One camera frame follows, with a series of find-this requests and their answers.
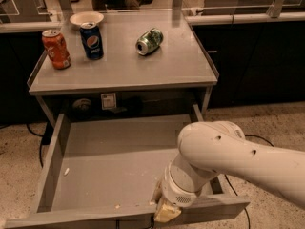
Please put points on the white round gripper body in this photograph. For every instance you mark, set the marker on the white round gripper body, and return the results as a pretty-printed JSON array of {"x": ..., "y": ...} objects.
[{"x": 178, "y": 190}]

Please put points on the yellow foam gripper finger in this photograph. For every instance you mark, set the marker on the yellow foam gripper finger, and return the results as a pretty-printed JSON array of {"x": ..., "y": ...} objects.
[
  {"x": 157, "y": 193},
  {"x": 166, "y": 211}
]

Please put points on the grey top drawer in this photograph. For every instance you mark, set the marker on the grey top drawer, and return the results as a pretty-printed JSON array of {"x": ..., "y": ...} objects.
[{"x": 102, "y": 174}]

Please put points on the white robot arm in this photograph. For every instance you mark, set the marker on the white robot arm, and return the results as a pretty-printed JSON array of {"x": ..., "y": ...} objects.
[{"x": 208, "y": 149}]

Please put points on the grey metal cabinet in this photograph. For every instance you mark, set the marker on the grey metal cabinet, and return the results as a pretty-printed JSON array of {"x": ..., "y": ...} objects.
[{"x": 180, "y": 62}]

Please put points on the green crushed soda can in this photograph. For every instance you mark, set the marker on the green crushed soda can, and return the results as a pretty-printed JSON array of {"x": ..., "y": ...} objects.
[{"x": 149, "y": 41}]

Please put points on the blue pepsi can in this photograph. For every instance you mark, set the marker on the blue pepsi can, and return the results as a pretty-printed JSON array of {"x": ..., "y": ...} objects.
[{"x": 91, "y": 40}]

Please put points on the orange soda can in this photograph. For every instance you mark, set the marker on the orange soda can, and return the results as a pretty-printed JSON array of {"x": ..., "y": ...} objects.
[{"x": 56, "y": 47}]

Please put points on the white bowl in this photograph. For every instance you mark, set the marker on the white bowl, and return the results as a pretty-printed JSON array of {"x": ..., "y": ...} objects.
[{"x": 86, "y": 16}]

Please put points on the white horizontal rail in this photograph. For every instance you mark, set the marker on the white horizontal rail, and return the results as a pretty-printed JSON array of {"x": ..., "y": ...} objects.
[{"x": 244, "y": 18}]

